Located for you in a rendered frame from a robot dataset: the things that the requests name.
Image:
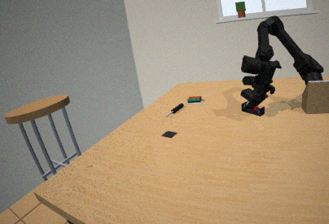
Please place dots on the black-handled screwdriver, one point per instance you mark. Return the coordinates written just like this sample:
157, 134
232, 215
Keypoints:
181, 105

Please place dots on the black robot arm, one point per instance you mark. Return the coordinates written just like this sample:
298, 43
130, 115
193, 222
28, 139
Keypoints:
308, 68

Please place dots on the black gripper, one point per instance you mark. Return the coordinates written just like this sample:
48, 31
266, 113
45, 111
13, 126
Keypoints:
258, 94

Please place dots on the black flat square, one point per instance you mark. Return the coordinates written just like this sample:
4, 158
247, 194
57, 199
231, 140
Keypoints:
169, 134

